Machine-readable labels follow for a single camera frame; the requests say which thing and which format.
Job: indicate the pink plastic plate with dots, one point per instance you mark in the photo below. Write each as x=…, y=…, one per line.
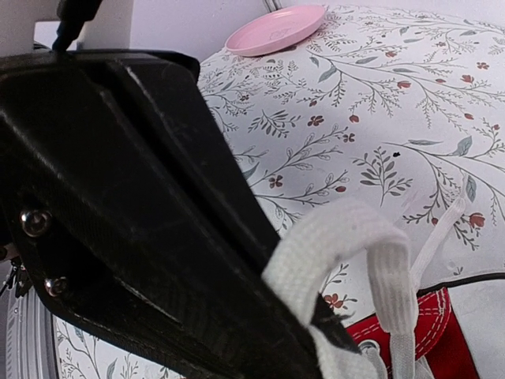
x=276, y=31

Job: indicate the red canvas sneaker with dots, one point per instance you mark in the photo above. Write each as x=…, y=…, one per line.
x=454, y=332

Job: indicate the left aluminium frame post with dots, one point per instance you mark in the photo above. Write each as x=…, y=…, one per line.
x=272, y=5

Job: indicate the front aluminium rail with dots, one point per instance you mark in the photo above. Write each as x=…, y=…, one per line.
x=27, y=339

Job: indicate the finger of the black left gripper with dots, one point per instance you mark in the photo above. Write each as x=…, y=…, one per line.
x=139, y=215

